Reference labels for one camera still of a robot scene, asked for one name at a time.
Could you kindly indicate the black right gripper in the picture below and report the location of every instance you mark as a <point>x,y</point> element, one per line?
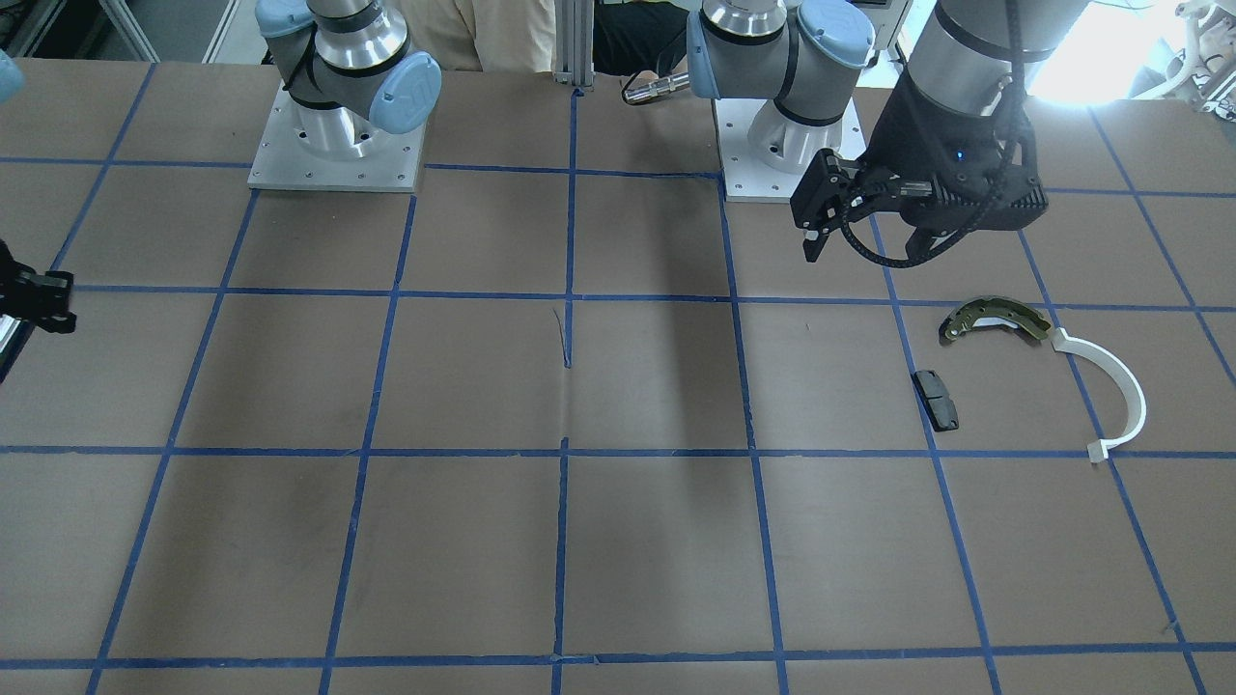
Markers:
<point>37,293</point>

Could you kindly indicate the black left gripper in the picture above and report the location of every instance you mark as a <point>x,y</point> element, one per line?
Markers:
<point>912,130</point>

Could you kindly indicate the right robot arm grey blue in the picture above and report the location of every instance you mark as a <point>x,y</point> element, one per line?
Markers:
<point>136,177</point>

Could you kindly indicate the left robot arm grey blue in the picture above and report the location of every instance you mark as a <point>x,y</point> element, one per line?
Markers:
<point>807,60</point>

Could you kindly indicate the silver cylindrical connector plug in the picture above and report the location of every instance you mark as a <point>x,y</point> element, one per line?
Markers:
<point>635,92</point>

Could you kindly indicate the metal brake shoe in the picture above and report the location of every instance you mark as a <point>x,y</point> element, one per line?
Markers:
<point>994,311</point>

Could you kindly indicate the black brake pad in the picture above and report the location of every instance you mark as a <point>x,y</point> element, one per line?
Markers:
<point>936,401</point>

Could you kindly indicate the seated person beige shirt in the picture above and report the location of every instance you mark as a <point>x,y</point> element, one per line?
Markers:
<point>495,36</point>

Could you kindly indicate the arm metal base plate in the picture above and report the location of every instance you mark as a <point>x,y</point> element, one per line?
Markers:
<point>764,154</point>
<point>310,150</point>

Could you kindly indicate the aluminium frame post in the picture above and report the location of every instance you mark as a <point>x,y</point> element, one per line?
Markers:
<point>573,52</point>

